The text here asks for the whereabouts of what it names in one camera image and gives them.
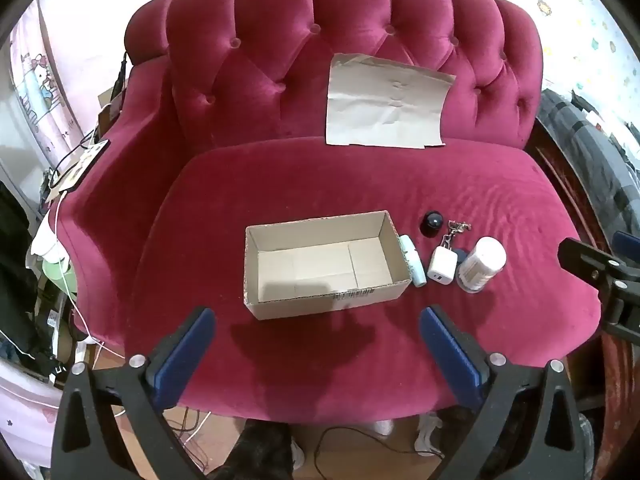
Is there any black strap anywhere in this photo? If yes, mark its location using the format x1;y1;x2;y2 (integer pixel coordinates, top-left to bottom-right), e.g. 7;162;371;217
111;50;132;106

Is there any pale green container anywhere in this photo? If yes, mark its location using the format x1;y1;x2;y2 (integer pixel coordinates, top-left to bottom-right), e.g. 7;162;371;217
41;255;81;295

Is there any white cable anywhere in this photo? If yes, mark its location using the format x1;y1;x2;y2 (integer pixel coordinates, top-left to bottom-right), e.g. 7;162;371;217
47;130;126;356

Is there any dark cloth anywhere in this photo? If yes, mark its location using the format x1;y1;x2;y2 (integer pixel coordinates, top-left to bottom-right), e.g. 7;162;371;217
207;417;296;480

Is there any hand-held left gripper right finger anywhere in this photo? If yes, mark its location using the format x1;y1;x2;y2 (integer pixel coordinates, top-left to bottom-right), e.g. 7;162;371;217
419;304;587;480

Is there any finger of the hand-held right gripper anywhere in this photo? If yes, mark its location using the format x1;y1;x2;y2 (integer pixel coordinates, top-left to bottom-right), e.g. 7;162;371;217
556;236;640;347
614;230;640;264

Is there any brown cardboard carton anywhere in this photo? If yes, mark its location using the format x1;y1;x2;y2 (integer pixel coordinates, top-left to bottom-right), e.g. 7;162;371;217
95;85;126;131

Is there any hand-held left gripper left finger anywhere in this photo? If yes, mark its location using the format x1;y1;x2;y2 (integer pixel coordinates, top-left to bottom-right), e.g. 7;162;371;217
50;306;217;480

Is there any pink cartoon print curtain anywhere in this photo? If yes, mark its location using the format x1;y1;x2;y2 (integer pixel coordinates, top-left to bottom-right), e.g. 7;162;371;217
9;0;88;161

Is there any black floor cable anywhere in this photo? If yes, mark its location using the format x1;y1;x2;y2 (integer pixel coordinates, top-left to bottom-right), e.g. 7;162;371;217
314;425;446;461

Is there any red tufted velvet armchair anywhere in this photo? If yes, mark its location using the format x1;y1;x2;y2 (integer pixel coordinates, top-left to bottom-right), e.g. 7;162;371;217
52;0;603;421

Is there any cotton swab jar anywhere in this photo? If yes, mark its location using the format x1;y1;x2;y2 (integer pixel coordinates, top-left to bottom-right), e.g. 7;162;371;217
456;236;507;293

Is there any dark patchwork quilt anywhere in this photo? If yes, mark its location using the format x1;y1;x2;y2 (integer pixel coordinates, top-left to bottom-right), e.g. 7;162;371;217
535;87;640;241

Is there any white wall charger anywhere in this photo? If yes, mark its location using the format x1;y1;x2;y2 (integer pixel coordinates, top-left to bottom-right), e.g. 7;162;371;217
428;245;459;284

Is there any metal chain keyring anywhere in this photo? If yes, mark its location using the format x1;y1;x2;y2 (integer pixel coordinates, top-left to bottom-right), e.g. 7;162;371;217
441;219;473;250

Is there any light blue tube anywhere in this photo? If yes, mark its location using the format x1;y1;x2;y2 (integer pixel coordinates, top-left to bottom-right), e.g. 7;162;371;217
398;235;428;288

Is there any glossy black ball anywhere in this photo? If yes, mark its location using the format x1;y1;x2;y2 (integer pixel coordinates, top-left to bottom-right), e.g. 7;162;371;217
419;211;446;239

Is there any black clothing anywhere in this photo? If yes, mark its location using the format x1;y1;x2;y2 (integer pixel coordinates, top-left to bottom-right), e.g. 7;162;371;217
0;180;46;356

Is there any cardboard box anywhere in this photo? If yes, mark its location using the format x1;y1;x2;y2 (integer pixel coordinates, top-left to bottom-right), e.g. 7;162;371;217
243;210;412;321

